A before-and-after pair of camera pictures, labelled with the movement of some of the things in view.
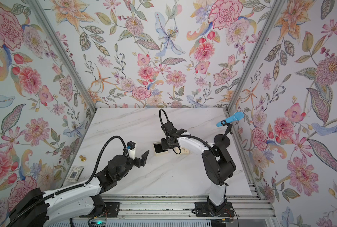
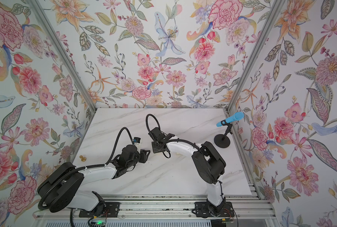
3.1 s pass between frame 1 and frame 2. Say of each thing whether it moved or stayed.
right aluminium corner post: stayed
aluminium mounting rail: stayed
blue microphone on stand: stayed
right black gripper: moved
